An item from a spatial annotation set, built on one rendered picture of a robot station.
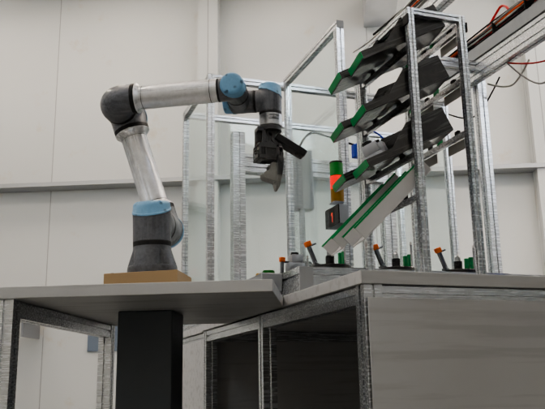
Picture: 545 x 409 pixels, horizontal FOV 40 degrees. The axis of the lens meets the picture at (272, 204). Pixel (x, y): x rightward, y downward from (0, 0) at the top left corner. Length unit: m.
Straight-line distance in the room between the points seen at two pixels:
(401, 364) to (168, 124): 9.85
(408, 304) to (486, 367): 0.24
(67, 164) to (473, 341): 10.14
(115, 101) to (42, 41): 10.10
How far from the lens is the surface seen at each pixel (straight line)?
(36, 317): 2.07
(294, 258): 2.76
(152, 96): 2.38
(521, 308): 1.87
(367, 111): 2.09
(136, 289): 1.81
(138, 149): 2.47
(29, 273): 11.41
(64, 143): 11.71
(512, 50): 3.50
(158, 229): 2.24
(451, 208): 3.72
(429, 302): 1.73
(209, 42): 11.46
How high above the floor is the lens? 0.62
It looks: 14 degrees up
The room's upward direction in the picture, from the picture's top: 1 degrees counter-clockwise
